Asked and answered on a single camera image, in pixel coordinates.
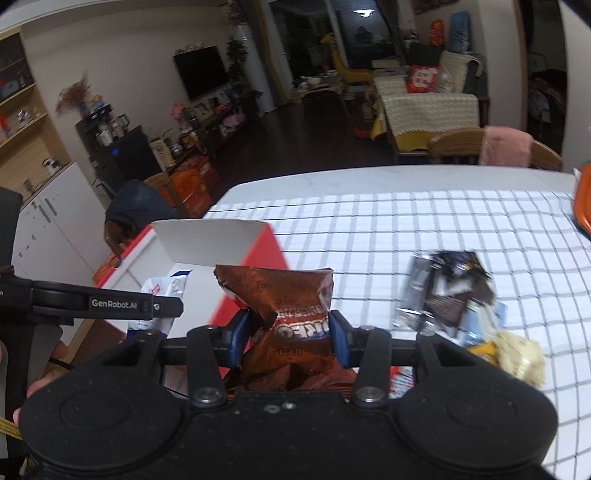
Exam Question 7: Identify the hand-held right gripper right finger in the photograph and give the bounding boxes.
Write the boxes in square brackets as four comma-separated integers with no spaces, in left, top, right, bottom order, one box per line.
[329,310,467,409]

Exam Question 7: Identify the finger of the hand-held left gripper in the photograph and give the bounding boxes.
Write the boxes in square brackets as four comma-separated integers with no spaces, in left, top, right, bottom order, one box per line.
[28,279,184,325]

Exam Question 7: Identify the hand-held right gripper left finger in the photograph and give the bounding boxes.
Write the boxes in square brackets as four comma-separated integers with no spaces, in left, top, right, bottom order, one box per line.
[92,309,254,409]

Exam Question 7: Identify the brown snack packet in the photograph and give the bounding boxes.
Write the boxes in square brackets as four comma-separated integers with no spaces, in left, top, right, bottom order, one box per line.
[213,264,365,393]

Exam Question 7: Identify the cream snack packet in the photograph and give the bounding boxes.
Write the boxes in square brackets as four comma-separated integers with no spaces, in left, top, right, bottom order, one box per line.
[468,330,548,388]

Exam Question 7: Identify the person's left hand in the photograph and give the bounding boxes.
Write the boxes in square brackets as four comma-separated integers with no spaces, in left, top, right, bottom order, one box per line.
[0,339,70,428]

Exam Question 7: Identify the white cabinet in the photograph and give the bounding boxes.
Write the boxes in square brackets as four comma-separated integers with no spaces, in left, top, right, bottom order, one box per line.
[0,161,109,287]

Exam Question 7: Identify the blue and white snack packet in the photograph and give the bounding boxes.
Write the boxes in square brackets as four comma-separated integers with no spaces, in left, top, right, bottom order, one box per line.
[127,270,192,337]

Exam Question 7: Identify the red and white small packet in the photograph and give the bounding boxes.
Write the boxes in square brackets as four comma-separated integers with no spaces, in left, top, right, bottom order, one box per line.
[390,367,416,400]

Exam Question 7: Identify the silver snack packet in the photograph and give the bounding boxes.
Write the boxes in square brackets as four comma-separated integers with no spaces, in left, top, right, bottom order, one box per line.
[392,253,437,333]

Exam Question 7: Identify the brown triangular cake packet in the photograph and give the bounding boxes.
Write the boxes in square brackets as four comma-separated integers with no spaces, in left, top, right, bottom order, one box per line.
[422,277,497,340]

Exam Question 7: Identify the checked white tablecloth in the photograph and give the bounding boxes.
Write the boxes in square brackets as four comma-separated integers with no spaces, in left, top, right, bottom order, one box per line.
[203,189,591,480]

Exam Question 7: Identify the black cabinet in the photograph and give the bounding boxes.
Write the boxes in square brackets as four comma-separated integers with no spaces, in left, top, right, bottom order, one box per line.
[76,106,162,185]

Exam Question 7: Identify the black snack packet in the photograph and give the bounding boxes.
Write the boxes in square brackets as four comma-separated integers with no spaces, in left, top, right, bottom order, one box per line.
[427,249,492,296]

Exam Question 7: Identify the orange cartons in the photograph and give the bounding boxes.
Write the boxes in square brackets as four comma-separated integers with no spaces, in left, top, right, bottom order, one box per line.
[161,154,220,217]

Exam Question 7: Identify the light blue snack packet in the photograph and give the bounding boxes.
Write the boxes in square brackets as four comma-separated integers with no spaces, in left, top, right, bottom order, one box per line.
[462,300,509,347]

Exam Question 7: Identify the dried flower bunch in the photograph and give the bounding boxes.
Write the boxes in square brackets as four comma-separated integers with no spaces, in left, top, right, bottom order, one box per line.
[56,74,90,114]

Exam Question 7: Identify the television stand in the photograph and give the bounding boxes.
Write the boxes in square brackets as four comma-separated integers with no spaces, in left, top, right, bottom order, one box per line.
[182,90,264,153]

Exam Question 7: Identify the wooden chair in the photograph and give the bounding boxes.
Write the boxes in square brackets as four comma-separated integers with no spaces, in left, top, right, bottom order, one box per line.
[427,127,564,172]

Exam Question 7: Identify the sofa with cream cover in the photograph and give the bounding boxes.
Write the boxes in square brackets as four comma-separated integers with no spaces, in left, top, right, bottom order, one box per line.
[372,51,490,153]

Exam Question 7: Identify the low coffee table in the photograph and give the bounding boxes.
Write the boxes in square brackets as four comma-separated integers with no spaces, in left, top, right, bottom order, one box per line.
[295,74,347,107]

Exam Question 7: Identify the pink cloth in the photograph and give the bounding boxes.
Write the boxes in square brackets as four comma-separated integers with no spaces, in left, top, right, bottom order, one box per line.
[478,126,534,168]

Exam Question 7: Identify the white standing air conditioner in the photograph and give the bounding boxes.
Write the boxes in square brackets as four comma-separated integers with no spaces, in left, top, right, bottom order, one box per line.
[233,23,278,114]

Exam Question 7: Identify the red cushion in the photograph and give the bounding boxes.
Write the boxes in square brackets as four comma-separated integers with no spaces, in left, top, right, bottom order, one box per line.
[405,65,439,94]

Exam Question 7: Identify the orange tissue box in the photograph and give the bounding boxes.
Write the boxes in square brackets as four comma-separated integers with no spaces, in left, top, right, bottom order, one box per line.
[573,162,591,236]

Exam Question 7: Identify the wooden wall shelf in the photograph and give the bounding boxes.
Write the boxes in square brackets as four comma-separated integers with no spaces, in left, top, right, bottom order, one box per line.
[0,28,77,199]

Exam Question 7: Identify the wall television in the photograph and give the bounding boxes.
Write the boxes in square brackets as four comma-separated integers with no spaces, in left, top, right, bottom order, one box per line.
[173,45,228,101]

